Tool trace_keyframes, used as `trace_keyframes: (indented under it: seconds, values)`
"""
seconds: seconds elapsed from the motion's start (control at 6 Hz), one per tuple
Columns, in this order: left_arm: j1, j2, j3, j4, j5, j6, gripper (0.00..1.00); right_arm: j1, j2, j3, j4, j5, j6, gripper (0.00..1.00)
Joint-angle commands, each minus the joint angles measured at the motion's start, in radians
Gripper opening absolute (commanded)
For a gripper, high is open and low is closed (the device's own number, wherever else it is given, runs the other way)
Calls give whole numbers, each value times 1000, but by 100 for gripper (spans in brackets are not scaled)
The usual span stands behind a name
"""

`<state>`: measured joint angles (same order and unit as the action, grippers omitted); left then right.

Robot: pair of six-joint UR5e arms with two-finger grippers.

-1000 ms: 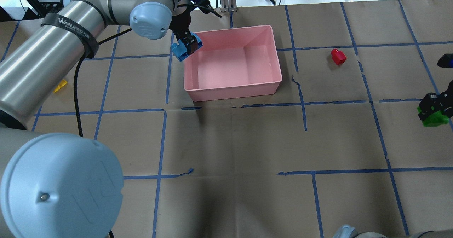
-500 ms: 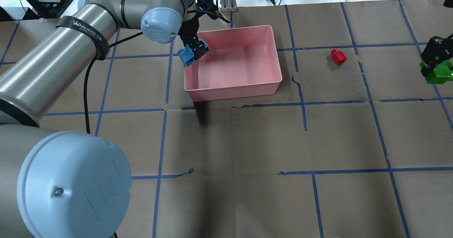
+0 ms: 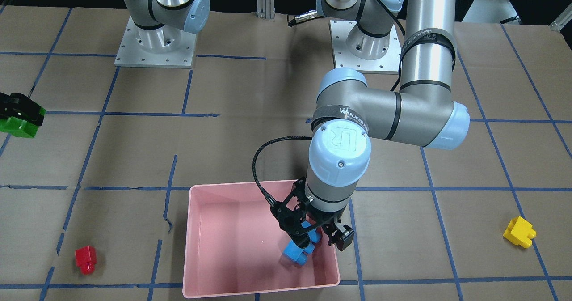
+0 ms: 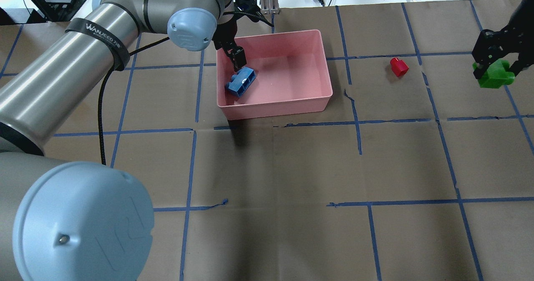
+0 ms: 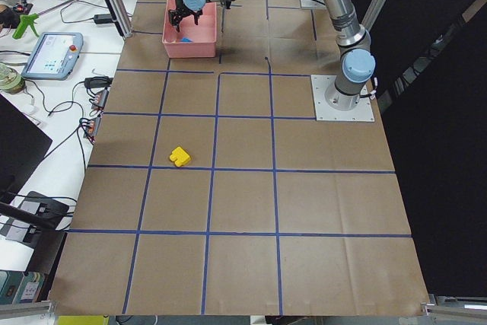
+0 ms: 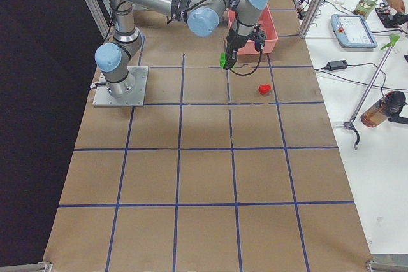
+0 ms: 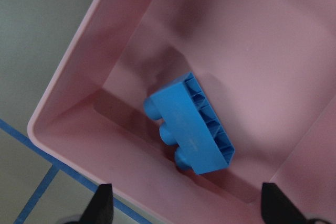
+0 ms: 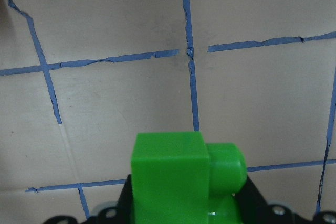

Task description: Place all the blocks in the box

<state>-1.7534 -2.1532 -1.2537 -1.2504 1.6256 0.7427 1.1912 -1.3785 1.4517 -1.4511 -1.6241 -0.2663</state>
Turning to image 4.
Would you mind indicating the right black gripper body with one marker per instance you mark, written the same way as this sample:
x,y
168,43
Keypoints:
x,y
506,39

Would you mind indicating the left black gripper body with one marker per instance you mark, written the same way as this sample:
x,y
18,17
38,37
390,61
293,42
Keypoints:
x,y
225,32

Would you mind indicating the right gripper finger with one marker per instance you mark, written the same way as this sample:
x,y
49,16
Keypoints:
x,y
523,62
481,66

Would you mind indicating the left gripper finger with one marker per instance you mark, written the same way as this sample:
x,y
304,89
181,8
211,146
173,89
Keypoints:
x,y
237,57

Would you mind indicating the green block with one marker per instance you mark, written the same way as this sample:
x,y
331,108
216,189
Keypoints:
x,y
497,75

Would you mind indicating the blue block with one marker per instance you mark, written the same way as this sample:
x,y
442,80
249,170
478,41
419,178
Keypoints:
x,y
240,82

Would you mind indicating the pink plastic box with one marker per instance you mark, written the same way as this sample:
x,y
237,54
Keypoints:
x,y
292,76

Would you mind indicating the red block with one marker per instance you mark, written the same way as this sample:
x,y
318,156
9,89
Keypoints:
x,y
398,67

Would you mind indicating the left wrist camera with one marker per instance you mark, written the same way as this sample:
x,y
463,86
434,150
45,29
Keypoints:
x,y
247,8

